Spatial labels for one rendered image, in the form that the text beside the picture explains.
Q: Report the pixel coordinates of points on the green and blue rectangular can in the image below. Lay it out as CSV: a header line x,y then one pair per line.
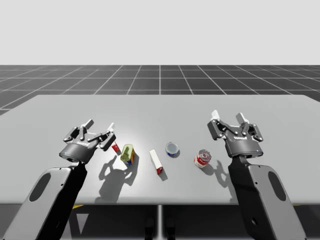
x,y
127,154

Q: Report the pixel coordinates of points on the red and white carton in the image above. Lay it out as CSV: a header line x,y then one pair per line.
x,y
155,160

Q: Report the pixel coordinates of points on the red and white can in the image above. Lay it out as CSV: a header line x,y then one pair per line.
x,y
202,159

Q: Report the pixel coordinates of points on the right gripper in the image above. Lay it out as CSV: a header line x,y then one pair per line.
x,y
242,147

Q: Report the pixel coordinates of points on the blue flat can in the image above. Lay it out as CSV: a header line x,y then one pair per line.
x,y
172,149

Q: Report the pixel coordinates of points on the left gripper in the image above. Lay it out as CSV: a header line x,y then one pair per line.
x,y
78,151

